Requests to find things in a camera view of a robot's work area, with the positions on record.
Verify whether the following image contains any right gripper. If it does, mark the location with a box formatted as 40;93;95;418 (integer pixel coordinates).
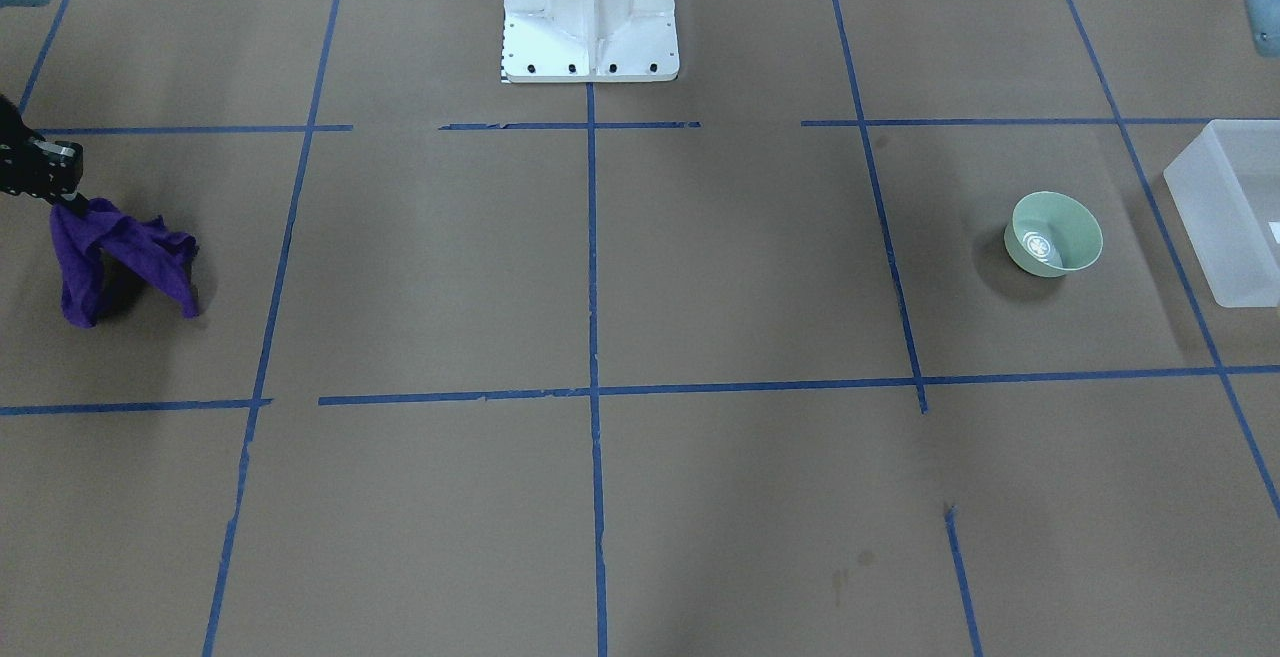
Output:
1;97;91;218

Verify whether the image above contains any purple cloth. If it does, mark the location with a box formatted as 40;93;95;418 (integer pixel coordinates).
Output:
49;199;201;329

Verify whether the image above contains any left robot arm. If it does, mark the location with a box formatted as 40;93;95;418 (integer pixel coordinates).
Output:
1244;0;1279;60

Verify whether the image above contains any clear plastic box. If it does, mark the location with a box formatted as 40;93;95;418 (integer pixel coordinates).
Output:
1164;119;1279;309

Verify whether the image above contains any green ceramic bowl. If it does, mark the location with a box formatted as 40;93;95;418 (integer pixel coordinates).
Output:
1004;191;1105;278

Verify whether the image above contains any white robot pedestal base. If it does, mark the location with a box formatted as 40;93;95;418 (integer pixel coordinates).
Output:
500;0;681;85

